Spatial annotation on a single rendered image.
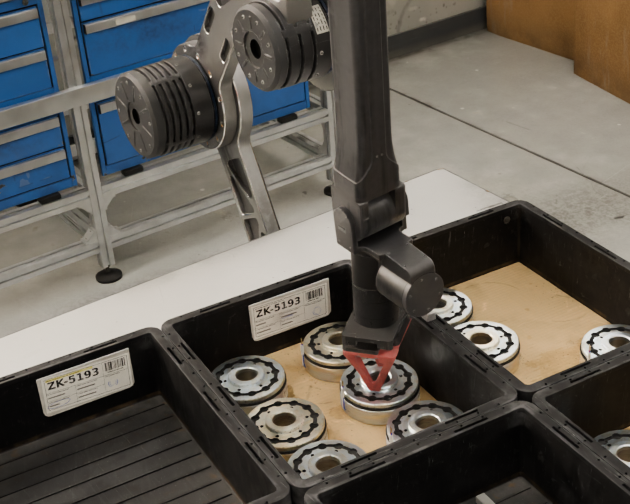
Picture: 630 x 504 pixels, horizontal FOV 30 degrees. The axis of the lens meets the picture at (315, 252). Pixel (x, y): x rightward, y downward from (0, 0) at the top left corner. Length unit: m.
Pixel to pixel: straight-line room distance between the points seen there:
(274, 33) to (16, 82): 1.53
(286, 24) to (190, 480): 0.74
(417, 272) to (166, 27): 2.17
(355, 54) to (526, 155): 2.89
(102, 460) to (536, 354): 0.60
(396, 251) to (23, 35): 2.02
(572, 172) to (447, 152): 0.45
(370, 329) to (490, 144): 2.79
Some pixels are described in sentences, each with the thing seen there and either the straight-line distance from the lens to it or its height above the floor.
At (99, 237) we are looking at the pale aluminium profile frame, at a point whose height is 0.15.
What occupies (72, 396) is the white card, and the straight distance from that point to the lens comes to 1.58.
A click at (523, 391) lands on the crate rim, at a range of 1.41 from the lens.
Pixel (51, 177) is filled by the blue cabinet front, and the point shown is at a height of 0.37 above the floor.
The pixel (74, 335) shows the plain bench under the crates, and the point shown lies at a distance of 2.03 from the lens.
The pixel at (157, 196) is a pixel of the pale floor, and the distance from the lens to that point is 4.03.
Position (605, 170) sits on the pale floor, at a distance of 4.03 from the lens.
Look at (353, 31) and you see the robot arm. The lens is 1.25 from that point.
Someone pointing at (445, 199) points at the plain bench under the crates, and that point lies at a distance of 2.32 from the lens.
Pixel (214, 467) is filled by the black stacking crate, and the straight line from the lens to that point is 1.49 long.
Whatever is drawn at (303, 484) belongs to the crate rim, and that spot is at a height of 0.93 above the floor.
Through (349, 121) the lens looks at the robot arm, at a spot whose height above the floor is 1.25.
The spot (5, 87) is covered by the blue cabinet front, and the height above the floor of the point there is 0.66.
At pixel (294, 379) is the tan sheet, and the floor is 0.83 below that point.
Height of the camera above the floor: 1.77
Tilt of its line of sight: 30 degrees down
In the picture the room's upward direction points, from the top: 5 degrees counter-clockwise
